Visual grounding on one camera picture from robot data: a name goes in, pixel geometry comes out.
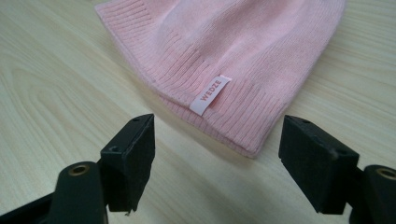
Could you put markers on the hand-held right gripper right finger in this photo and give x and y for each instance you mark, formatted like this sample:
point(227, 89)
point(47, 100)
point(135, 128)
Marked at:
point(314, 165)

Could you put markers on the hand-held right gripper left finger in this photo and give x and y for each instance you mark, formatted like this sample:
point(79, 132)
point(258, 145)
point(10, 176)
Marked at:
point(129, 165)

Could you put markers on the pink knitted beanie hat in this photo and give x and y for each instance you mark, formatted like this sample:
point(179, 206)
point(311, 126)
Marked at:
point(230, 62)

